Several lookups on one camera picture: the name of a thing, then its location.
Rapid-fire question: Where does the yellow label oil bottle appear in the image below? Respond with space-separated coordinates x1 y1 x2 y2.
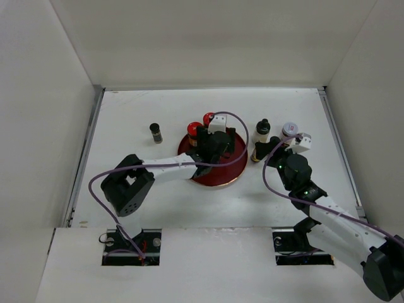
250 146 265 163

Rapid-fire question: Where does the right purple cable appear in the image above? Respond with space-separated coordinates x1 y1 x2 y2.
262 134 404 249

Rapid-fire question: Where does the black pump white powder bottle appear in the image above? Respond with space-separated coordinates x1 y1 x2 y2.
252 119 271 144

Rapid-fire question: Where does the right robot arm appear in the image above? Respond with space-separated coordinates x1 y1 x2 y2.
254 134 403 302

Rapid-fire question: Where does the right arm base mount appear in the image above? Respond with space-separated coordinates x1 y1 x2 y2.
272 218 335 266

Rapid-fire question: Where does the red lid chili jar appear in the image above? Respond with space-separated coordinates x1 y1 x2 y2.
187 121 202 147
203 112 214 128

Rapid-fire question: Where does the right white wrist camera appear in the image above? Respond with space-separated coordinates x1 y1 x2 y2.
286 133 312 154

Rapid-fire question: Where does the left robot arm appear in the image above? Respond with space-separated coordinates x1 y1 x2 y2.
100 126 236 218

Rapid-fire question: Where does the red round tray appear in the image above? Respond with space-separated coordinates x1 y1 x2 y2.
178 131 248 187

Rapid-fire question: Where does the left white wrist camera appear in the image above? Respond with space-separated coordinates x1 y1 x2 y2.
208 114 227 134

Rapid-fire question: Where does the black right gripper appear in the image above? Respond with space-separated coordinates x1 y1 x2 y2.
255 138 302 191

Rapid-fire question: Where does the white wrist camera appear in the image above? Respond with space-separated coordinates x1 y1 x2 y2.
208 114 227 134
286 133 312 154

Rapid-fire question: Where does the black lid spice jar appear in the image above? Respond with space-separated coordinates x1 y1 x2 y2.
149 122 163 144

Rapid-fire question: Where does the purple cable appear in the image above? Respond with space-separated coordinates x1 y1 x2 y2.
262 134 404 249
89 110 250 263

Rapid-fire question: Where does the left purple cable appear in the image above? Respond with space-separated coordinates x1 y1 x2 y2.
89 110 250 263

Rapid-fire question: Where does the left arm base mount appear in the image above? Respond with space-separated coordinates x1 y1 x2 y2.
98 229 162 266

